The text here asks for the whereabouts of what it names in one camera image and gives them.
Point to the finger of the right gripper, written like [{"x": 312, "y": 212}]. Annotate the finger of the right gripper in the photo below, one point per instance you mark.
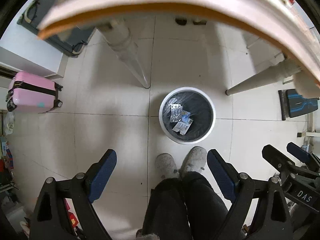
[
  {"x": 309, "y": 159},
  {"x": 284, "y": 164}
]

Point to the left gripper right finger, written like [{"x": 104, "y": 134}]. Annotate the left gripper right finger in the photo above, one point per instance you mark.
[{"x": 271, "y": 218}]

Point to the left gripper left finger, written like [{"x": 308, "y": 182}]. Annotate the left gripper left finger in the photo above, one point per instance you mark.
[{"x": 50, "y": 218}]

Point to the small blister pack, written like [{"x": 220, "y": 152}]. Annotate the small blister pack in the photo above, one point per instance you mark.
[{"x": 176, "y": 112}]

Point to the white labelled packet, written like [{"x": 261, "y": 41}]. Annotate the white labelled packet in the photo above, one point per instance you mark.
[{"x": 181, "y": 127}]

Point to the milk carton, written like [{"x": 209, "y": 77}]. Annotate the milk carton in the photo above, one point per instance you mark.
[{"x": 185, "y": 117}]

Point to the white round trash bin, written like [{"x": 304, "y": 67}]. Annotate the white round trash bin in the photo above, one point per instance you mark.
[{"x": 202, "y": 111}]

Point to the blue black board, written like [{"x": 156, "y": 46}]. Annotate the blue black board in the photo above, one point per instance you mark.
[{"x": 293, "y": 104}]

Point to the person's dark trousers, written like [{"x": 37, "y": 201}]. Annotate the person's dark trousers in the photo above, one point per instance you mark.
[{"x": 186, "y": 208}]

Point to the right grey slipper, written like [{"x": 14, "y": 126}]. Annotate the right grey slipper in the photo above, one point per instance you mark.
[{"x": 194, "y": 161}]

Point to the grey slipper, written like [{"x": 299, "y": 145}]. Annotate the grey slipper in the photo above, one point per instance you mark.
[
  {"x": 194, "y": 161},
  {"x": 166, "y": 166}
]

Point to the table leg right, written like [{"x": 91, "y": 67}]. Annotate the table leg right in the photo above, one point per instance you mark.
[{"x": 268, "y": 76}]

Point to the table leg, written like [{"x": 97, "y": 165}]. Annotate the table leg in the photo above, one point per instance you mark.
[
  {"x": 268, "y": 76},
  {"x": 119, "y": 38}
]

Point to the left grey slipper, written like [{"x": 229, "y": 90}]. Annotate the left grey slipper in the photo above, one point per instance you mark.
[{"x": 166, "y": 166}]

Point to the pink suitcase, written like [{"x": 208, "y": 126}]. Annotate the pink suitcase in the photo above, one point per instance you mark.
[{"x": 32, "y": 93}]

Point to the checkered tablecloth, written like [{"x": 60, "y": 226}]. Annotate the checkered tablecloth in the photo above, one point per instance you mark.
[{"x": 271, "y": 20}]

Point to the dark folded bed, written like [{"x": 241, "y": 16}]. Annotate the dark folded bed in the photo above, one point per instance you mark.
[{"x": 40, "y": 14}]

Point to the table leg left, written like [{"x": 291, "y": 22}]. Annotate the table leg left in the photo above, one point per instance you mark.
[{"x": 119, "y": 38}]

